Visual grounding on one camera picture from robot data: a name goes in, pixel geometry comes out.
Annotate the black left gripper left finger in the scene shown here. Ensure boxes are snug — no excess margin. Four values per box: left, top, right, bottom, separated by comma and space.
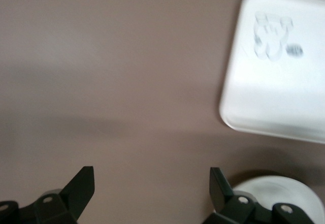
19, 166, 95, 224

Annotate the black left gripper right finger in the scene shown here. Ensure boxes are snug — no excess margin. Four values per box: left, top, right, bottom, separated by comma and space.
202, 167, 274, 224

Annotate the round cream plate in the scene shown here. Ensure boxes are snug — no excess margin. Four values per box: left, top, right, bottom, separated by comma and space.
231, 174, 322, 224

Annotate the cream tray with bear print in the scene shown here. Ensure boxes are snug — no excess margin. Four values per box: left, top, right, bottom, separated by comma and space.
218, 0, 325, 145

